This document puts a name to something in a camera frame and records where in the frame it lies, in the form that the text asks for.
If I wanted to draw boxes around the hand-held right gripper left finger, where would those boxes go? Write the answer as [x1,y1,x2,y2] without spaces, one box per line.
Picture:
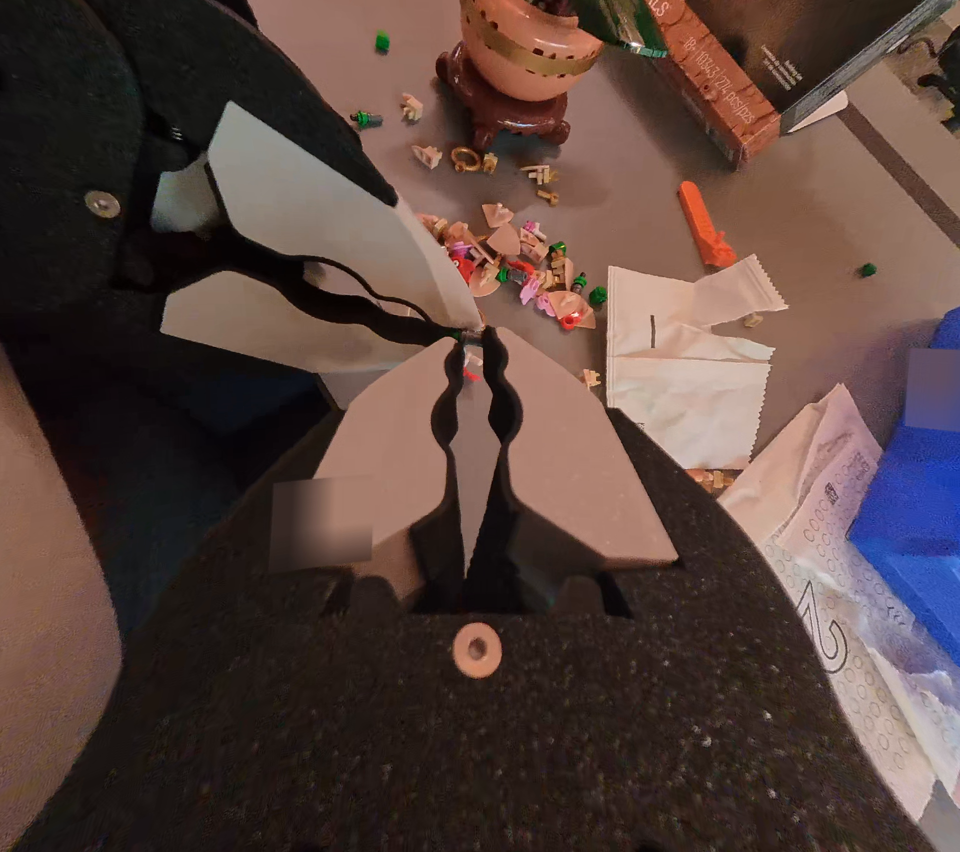
[315,335,470,609]

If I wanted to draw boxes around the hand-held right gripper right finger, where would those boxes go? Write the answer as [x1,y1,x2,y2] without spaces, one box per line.
[465,326,681,613]

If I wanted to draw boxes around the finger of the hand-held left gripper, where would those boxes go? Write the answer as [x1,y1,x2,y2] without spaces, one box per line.
[150,101,487,345]
[159,252,460,375]

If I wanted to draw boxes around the grey desk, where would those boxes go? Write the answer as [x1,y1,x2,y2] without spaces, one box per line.
[232,0,960,493]

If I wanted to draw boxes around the plain white paper bag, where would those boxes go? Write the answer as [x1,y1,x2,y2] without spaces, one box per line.
[606,254,790,457]

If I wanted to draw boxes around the pile of small toy bricks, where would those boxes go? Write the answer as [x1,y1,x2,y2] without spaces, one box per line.
[416,200,601,332]

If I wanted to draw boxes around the white paper bag printed label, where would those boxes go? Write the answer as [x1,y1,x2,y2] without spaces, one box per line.
[716,383,885,549]

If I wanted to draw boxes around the brick-built potted orchid plant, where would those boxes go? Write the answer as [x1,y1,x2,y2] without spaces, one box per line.
[435,0,736,152]

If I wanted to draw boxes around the orange brick separator tool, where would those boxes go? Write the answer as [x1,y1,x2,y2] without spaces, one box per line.
[677,181,738,268]

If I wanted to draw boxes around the clear numbered plastic bags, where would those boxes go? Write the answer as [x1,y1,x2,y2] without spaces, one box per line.
[768,503,960,825]

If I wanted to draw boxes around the blue plastic bin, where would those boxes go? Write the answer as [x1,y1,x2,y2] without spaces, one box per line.
[847,307,960,666]

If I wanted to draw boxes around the black office chair base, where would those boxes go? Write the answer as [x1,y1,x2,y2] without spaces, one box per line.
[896,27,960,135]

